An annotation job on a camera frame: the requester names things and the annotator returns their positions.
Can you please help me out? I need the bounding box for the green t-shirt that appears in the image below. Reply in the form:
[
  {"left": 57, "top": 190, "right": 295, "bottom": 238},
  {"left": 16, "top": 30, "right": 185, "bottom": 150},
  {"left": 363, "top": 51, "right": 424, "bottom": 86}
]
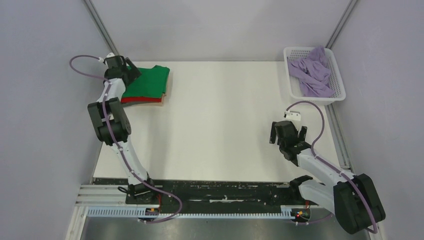
[{"left": 121, "top": 65, "right": 171, "bottom": 100}]

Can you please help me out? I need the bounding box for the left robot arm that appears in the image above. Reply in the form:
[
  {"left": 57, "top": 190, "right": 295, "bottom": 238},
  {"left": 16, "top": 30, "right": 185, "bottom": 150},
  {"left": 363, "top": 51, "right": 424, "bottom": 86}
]
[{"left": 87, "top": 53, "right": 157, "bottom": 204}]

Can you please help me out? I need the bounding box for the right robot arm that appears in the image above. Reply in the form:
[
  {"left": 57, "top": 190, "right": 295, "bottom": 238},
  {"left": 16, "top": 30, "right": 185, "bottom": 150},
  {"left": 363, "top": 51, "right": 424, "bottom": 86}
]
[{"left": 269, "top": 120, "right": 386, "bottom": 234}]

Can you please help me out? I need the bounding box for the folded red t-shirt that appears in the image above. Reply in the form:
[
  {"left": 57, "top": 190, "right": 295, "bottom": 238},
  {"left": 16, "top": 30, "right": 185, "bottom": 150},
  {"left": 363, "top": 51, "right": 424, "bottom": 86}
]
[{"left": 121, "top": 95, "right": 164, "bottom": 104}]

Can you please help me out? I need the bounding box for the white plastic basket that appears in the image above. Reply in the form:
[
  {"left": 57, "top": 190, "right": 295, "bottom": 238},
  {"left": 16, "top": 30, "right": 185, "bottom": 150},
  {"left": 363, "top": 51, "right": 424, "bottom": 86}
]
[{"left": 283, "top": 46, "right": 346, "bottom": 106}]

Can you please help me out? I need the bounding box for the purple t-shirt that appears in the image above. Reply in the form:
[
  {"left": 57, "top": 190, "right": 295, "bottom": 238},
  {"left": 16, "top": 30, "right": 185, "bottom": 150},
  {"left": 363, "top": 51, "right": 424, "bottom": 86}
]
[{"left": 287, "top": 46, "right": 335, "bottom": 98}]

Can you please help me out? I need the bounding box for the left corner metal strut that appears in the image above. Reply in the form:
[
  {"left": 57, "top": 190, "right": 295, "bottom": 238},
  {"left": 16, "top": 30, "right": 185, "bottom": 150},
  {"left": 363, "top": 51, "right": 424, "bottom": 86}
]
[{"left": 82, "top": 0, "right": 120, "bottom": 59}]

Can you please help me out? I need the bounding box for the corner metal strut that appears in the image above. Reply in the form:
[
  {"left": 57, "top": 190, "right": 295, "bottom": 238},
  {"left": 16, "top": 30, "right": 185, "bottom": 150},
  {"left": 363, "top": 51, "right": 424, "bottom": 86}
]
[
  {"left": 82, "top": 0, "right": 120, "bottom": 59},
  {"left": 325, "top": 0, "right": 359, "bottom": 49}
]

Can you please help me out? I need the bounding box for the right corner metal strut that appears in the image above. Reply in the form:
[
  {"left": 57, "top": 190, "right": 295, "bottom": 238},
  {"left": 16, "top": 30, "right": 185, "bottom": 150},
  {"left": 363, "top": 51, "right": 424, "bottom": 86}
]
[{"left": 325, "top": 0, "right": 359, "bottom": 49}]

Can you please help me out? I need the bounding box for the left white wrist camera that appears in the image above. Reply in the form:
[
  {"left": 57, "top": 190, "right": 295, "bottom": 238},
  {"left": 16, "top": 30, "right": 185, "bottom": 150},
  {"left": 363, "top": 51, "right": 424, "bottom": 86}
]
[{"left": 97, "top": 52, "right": 116, "bottom": 65}]

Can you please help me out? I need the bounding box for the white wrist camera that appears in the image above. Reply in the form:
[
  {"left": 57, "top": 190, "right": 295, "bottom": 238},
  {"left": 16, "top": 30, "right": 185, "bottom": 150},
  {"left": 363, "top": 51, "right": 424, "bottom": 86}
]
[
  {"left": 283, "top": 110, "right": 302, "bottom": 131},
  {"left": 97, "top": 52, "right": 116, "bottom": 65}
]

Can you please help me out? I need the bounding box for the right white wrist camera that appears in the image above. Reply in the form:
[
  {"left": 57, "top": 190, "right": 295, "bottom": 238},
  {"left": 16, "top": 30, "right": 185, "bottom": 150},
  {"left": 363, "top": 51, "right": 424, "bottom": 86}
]
[{"left": 283, "top": 110, "right": 302, "bottom": 131}]

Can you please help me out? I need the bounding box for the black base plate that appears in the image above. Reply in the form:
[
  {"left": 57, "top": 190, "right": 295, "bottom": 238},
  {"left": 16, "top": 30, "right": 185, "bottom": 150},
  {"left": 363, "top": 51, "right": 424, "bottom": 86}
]
[{"left": 93, "top": 178, "right": 315, "bottom": 214}]

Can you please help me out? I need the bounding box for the white cable duct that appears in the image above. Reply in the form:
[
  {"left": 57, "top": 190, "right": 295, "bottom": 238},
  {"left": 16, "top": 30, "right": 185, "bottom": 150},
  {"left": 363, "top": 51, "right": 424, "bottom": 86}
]
[{"left": 86, "top": 206, "right": 295, "bottom": 220}]

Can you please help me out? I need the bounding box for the aluminium rail frame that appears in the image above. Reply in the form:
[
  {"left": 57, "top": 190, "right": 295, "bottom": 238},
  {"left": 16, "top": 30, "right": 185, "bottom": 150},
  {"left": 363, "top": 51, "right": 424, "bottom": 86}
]
[{"left": 75, "top": 105, "right": 376, "bottom": 210}]

